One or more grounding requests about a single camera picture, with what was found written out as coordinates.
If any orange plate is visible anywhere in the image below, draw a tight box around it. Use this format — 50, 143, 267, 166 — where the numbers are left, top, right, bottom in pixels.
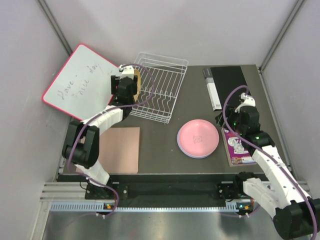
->
133, 69, 141, 102

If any pink plate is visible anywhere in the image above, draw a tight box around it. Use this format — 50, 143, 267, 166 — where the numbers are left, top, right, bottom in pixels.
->
179, 119, 220, 152

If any purple plate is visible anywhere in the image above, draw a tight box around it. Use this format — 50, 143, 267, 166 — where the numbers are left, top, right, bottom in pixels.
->
176, 131, 213, 159

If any blue plate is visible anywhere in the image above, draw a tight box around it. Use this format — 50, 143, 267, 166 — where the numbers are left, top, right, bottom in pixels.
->
180, 148, 213, 159

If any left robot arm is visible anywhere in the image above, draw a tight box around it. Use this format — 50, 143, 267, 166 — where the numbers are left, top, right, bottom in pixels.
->
62, 65, 139, 199

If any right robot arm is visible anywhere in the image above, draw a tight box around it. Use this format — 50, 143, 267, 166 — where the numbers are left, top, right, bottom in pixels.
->
215, 93, 320, 240

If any purple booklet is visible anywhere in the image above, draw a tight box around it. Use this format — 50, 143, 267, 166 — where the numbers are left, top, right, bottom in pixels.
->
221, 128, 256, 167

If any pink framed whiteboard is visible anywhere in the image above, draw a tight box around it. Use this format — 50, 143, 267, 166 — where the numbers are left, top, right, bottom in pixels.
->
42, 44, 120, 120

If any black clip file folder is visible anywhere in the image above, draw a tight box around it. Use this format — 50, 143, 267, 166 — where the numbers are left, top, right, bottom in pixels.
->
202, 65, 247, 111

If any brown cardboard sheet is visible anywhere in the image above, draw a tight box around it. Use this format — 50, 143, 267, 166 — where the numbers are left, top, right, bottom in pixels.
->
76, 126, 141, 174

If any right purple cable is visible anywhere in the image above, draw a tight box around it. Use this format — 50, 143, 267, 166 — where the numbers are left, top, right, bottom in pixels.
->
222, 85, 318, 240

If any purple cable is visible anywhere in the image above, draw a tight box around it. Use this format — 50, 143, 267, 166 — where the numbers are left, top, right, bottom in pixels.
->
222, 85, 318, 240
65, 64, 158, 218

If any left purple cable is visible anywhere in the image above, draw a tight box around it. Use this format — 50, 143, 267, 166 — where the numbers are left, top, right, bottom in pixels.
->
65, 64, 158, 218

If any white wire dish rack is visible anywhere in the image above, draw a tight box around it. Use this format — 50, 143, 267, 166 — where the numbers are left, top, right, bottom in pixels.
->
130, 52, 189, 124

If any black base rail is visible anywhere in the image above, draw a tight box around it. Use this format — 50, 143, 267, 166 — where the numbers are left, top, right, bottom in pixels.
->
57, 173, 253, 207

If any grey cable duct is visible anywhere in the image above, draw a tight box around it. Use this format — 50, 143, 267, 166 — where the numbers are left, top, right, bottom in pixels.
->
50, 201, 253, 213

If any left aluminium frame post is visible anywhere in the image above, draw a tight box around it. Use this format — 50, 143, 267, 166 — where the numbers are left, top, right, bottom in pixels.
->
36, 0, 73, 56

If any aluminium frame post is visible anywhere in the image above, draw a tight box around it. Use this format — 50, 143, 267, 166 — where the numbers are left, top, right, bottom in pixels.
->
36, 0, 73, 56
257, 0, 306, 74

